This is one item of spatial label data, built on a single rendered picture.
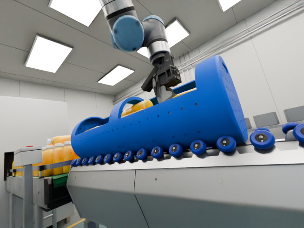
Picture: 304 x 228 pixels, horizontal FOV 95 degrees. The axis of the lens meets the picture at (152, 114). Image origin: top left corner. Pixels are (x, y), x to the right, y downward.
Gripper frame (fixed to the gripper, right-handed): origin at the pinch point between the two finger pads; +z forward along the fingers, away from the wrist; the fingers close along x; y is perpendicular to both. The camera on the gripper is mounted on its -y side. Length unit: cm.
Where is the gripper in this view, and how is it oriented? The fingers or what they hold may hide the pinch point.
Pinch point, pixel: (165, 108)
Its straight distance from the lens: 52.9
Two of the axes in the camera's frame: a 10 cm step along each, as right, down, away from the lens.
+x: 6.2, 0.4, 7.8
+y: 7.6, -2.6, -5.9
